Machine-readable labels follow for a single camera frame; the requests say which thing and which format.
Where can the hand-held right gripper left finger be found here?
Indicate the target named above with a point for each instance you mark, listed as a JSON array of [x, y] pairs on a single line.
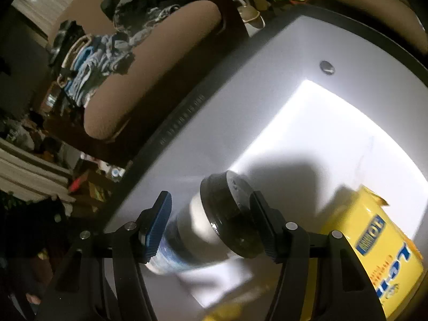
[[157, 227]]

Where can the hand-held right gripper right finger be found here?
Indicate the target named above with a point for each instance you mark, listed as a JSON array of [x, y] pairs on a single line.
[[267, 229]]

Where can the white bottle black cap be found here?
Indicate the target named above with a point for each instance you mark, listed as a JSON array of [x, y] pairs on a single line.
[[207, 227]]

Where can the yellow snack bag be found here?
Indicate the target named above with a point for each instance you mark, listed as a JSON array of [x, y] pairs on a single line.
[[384, 240]]

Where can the white storage container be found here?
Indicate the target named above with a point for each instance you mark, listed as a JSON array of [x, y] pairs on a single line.
[[284, 73]]

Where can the stack of white boards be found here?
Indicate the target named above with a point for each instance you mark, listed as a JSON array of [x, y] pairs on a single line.
[[30, 174]]

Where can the brown cushioned armchair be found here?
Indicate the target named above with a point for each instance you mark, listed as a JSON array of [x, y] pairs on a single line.
[[160, 67]]

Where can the pile of clothes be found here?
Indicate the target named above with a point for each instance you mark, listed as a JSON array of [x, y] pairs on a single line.
[[100, 57]]

